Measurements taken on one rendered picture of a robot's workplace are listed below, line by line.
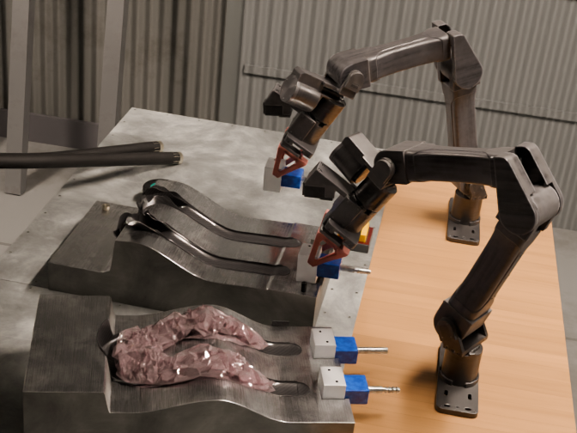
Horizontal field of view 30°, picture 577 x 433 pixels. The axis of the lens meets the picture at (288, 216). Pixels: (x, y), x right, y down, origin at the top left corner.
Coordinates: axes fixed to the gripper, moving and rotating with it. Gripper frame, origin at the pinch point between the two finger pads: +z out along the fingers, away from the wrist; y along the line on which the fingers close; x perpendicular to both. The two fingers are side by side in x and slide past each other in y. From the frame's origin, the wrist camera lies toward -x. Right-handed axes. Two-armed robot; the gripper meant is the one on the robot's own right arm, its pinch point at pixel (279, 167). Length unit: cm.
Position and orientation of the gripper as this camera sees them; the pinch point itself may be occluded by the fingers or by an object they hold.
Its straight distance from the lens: 220.7
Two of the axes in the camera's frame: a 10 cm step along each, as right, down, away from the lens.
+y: -1.8, 4.5, -8.7
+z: -5.5, 6.9, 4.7
